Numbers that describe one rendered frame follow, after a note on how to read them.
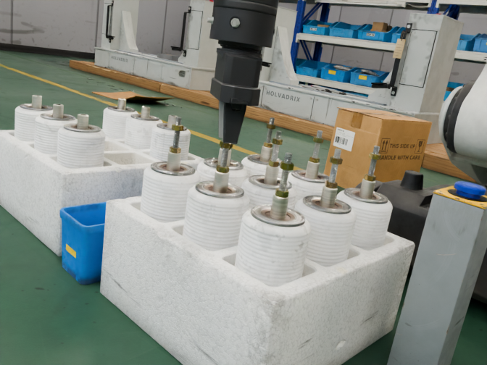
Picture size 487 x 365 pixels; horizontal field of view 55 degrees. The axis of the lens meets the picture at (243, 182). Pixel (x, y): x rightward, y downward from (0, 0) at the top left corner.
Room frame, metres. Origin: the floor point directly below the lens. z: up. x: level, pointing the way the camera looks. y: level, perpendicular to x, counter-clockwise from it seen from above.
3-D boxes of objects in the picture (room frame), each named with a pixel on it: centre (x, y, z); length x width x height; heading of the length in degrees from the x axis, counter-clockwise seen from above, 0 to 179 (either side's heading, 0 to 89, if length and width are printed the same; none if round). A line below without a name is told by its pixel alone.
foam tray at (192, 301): (0.78, -0.05, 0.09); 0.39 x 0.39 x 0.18; 48
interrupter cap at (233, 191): (0.69, 0.03, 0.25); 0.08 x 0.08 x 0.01
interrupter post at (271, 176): (0.78, -0.05, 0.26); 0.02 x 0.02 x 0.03
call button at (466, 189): (0.64, -0.31, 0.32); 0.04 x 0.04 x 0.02
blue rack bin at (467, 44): (5.47, -2.10, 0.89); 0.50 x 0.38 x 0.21; 138
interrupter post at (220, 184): (0.69, 0.03, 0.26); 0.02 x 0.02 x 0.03
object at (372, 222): (0.78, -0.21, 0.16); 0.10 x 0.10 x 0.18
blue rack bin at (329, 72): (6.37, -1.07, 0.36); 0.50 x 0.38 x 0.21; 138
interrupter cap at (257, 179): (0.78, -0.05, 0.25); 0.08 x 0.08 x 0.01
